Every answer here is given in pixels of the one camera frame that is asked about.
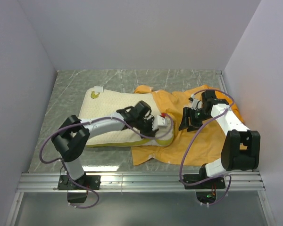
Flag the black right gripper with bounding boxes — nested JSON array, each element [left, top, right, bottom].
[[178, 107, 213, 132]]

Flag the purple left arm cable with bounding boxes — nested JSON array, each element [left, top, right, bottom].
[[39, 114, 174, 210]]

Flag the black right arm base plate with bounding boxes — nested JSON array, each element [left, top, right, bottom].
[[183, 174, 225, 190]]

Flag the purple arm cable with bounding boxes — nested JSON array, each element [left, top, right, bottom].
[[178, 89, 235, 208], [39, 114, 174, 210]]

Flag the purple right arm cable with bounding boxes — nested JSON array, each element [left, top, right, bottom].
[[178, 89, 235, 208]]

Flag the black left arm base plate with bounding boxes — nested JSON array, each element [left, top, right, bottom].
[[57, 175, 101, 190]]

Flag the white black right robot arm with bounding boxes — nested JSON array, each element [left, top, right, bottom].
[[179, 89, 261, 188]]

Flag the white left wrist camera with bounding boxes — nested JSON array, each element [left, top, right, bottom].
[[153, 115, 168, 129]]

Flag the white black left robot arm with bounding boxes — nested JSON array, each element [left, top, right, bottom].
[[51, 101, 158, 189]]

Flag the aluminium side rail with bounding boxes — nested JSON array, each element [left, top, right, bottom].
[[216, 71, 227, 93]]

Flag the aluminium front rail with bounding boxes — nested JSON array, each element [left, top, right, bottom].
[[16, 171, 265, 193]]

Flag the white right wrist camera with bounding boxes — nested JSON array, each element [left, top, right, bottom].
[[189, 94, 202, 110]]

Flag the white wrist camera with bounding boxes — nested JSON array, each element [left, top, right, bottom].
[[189, 94, 202, 110], [153, 115, 168, 129]]

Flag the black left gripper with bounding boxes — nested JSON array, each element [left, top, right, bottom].
[[135, 116, 159, 139]]

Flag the orange pillowcase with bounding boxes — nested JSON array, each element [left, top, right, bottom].
[[131, 84, 245, 166]]

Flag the cream quilted pillow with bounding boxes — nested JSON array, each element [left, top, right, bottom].
[[78, 86, 175, 148]]

